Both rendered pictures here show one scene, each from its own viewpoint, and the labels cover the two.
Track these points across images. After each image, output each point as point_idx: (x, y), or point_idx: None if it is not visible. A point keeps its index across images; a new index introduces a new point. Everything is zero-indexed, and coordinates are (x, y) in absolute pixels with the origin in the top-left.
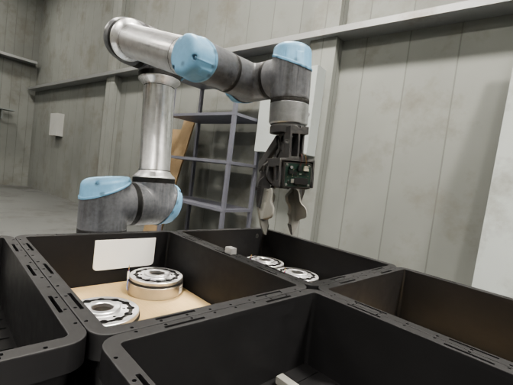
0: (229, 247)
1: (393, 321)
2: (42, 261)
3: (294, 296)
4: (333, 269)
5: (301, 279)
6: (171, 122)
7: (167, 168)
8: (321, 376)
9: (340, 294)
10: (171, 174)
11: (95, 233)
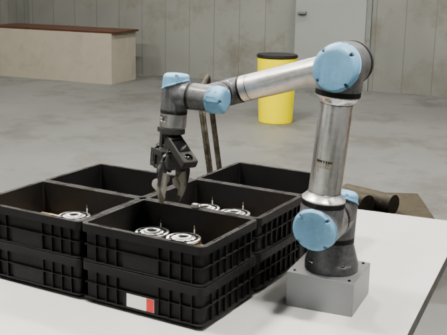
0: (196, 203)
1: (112, 191)
2: (254, 188)
3: (149, 193)
4: (125, 246)
5: (148, 200)
6: (315, 139)
7: (308, 186)
8: None
9: (130, 197)
10: (307, 194)
11: (283, 205)
